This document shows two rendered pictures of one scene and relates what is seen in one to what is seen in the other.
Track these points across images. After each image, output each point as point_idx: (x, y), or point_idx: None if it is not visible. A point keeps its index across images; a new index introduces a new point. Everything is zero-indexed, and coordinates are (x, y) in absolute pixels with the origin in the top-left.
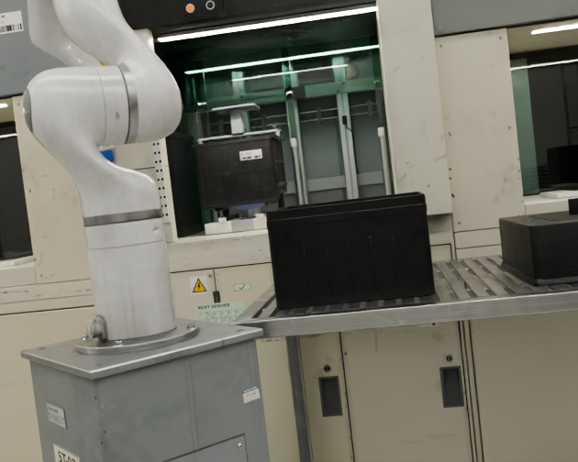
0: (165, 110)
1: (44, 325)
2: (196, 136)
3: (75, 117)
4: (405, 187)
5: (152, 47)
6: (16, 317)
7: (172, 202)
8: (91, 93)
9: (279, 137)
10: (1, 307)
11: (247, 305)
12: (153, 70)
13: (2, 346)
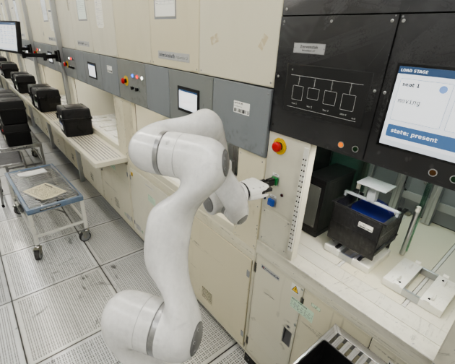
0: (172, 362)
1: (232, 251)
2: (358, 170)
3: (115, 345)
4: (443, 360)
5: (314, 153)
6: (224, 240)
7: (298, 240)
8: (124, 338)
9: (395, 219)
10: (220, 232)
11: (315, 316)
12: (170, 336)
13: (217, 247)
